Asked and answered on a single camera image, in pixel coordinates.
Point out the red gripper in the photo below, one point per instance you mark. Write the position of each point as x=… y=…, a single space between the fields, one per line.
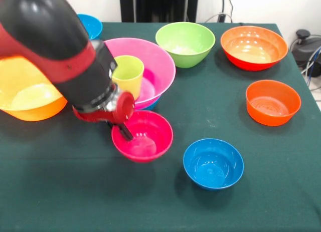
x=123 y=109

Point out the small crimson red bowl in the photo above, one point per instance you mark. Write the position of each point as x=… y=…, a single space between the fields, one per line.
x=150 y=139

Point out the light blue plastic bowl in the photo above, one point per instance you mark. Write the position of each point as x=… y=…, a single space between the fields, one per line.
x=94 y=25
x=151 y=106

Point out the lime green plastic cup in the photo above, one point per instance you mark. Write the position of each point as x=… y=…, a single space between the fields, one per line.
x=130 y=76

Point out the large pink plastic bowl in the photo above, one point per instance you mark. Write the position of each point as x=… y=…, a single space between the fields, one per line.
x=158 y=71

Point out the small dark blue bowl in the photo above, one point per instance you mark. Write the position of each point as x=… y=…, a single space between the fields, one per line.
x=213 y=164

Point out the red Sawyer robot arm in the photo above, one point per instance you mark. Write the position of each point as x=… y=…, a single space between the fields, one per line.
x=50 y=41

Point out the large orange plastic bowl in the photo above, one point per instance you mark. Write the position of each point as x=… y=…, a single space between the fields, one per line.
x=25 y=91

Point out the dark green tablecloth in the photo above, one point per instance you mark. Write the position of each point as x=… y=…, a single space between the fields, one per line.
x=175 y=212

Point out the lime green plastic bowl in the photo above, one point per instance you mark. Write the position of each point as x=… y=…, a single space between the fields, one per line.
x=185 y=41

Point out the small red-orange plastic bowl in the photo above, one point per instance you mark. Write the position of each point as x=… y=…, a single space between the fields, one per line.
x=273 y=104

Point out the wide red-orange plastic bowl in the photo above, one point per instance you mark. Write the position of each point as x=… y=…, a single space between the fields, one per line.
x=253 y=46

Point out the black round floor stand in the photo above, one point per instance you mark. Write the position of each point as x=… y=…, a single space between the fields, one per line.
x=304 y=49

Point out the black pedestal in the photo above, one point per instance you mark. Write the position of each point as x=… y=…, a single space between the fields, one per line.
x=160 y=6

